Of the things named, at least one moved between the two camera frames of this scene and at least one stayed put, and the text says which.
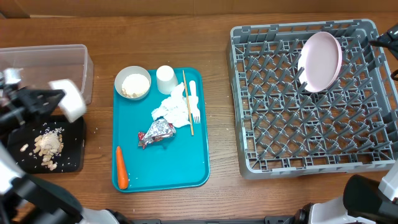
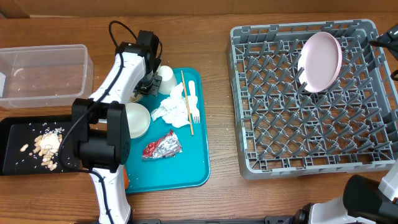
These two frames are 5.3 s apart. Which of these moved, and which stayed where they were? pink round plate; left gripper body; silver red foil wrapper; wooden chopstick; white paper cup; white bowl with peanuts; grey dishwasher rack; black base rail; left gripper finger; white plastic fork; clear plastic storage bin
Moved: white bowl with peanuts; silver red foil wrapper; left gripper finger; left gripper body
Stayed: pink round plate; grey dishwasher rack; white plastic fork; black base rail; clear plastic storage bin; wooden chopstick; white paper cup
